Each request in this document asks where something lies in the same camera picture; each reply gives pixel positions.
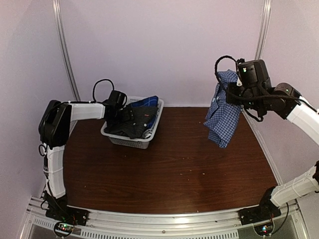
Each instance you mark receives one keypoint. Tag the right aluminium frame post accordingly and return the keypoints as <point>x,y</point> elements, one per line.
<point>264,27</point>

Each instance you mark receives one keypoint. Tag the blue plaid long sleeve shirt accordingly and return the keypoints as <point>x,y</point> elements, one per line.
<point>221,119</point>

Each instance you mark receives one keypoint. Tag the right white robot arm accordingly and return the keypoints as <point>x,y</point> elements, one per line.
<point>253,91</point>

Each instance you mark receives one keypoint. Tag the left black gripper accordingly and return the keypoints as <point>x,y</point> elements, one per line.
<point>112,123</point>

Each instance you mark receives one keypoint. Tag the black shirt in basket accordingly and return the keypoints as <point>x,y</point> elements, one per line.
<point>141,119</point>

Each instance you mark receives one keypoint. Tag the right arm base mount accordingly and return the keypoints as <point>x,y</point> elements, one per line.
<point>261,217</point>

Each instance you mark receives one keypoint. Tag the left aluminium frame post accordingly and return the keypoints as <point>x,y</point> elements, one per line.
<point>64,49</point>

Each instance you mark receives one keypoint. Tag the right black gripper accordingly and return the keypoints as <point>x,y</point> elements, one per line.
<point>231,97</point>

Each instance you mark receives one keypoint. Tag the aluminium frame post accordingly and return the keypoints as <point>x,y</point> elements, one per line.
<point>264,27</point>
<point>64,49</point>

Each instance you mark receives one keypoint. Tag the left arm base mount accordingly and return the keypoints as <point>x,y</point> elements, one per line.
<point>67,218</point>

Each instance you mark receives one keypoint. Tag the white plastic laundry basket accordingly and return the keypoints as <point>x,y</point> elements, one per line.
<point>141,143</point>

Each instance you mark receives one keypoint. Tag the dark blue plaid shirt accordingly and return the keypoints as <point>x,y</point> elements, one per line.
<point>145,102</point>

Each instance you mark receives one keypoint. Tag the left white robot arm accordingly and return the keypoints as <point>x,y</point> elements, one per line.
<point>54,131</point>

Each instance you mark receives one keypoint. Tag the aluminium front rail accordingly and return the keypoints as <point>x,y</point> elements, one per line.
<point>223,224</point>

